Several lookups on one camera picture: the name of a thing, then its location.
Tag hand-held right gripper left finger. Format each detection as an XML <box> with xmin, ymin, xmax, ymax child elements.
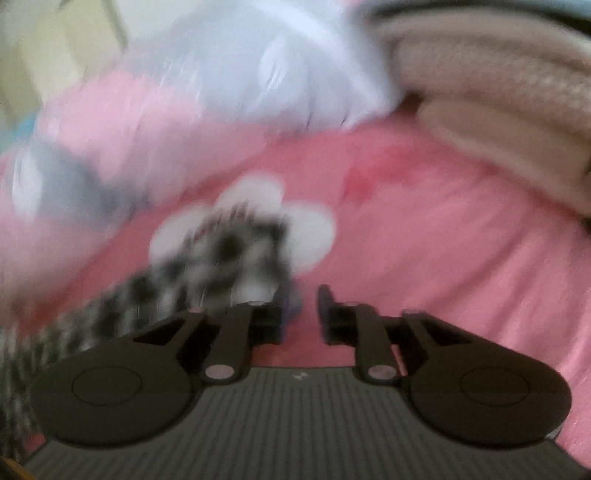
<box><xmin>133</xmin><ymin>299</ymin><xmax>286</xmax><ymax>384</ymax></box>

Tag cream wardrobe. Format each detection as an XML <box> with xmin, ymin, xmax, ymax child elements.
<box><xmin>0</xmin><ymin>0</ymin><xmax>130</xmax><ymax>134</ymax></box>

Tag pink floral bedsheet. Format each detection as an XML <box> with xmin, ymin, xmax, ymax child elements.
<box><xmin>0</xmin><ymin>124</ymin><xmax>591</xmax><ymax>462</ymax></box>

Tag pale pink folded blanket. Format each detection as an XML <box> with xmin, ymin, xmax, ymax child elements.
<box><xmin>418</xmin><ymin>99</ymin><xmax>591</xmax><ymax>215</ymax></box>

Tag beige folded blanket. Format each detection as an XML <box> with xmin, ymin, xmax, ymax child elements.
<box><xmin>369</xmin><ymin>0</ymin><xmax>591</xmax><ymax>42</ymax></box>

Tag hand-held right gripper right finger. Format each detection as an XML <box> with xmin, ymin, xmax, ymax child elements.
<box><xmin>316</xmin><ymin>285</ymin><xmax>468</xmax><ymax>384</ymax></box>

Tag pink grey floral duvet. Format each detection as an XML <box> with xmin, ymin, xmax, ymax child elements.
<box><xmin>0</xmin><ymin>0</ymin><xmax>403</xmax><ymax>324</ymax></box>

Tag black white plaid shirt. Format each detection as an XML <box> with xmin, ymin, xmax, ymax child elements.
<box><xmin>0</xmin><ymin>220</ymin><xmax>298</xmax><ymax>462</ymax></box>

